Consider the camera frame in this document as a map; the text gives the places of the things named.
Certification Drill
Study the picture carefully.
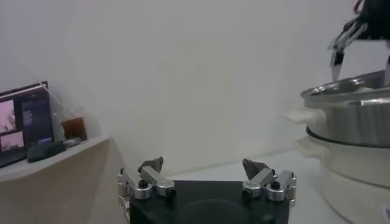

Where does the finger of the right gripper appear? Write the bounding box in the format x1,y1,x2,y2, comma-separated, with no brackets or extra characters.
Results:
327,16,369,83
383,41,390,86

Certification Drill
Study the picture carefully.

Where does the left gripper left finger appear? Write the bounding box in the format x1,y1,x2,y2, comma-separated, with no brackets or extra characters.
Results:
117,156,177,201

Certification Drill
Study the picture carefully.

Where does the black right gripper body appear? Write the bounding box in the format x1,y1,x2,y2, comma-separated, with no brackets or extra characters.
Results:
355,0,390,40

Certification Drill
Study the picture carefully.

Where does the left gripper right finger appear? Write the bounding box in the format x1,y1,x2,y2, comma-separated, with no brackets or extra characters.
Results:
242,158,297,202

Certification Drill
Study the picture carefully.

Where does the perforated steel steamer basket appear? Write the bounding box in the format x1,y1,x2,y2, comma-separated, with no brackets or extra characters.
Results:
285,70,390,149

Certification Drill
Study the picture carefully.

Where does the plain white side desk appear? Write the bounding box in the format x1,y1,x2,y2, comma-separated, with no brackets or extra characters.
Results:
0,135,129,224

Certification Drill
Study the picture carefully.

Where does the white electric cooker pot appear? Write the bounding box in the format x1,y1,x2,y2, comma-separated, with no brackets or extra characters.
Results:
294,136,390,224

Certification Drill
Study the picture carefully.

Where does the plastic cup of iced coffee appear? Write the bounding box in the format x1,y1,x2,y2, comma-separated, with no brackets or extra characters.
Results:
60,108,88,141

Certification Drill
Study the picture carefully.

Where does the black computer mouse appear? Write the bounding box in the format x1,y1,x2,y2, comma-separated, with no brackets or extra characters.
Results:
26,140,67,163

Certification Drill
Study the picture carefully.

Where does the open black laptop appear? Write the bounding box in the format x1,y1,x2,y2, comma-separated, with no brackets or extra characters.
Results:
0,80,55,169

